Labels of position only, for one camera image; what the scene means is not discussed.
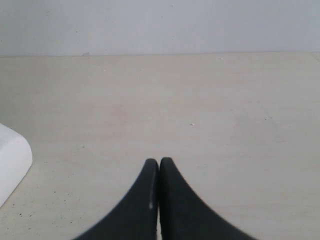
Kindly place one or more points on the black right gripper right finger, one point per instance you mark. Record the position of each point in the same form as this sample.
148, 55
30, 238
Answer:
184, 215

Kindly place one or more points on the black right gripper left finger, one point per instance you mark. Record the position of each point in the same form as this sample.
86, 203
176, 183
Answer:
135, 216

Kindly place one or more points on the white mannequin head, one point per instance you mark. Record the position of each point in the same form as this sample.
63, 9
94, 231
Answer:
16, 158

